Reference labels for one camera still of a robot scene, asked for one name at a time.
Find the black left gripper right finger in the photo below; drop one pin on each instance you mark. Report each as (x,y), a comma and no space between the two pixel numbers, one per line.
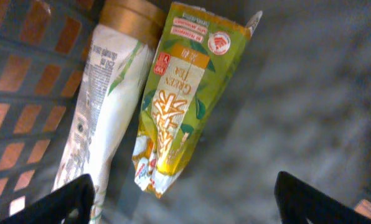
(301,203)

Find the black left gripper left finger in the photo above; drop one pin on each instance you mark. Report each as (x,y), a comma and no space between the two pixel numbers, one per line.
(71,203)

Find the white tube gold cap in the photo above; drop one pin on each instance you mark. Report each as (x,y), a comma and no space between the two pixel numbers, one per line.
(119,58)

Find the green tea pouch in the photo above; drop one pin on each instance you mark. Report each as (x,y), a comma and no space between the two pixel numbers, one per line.
(196,57)

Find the grey plastic basket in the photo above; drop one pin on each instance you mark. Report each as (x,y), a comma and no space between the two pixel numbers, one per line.
(299,101)

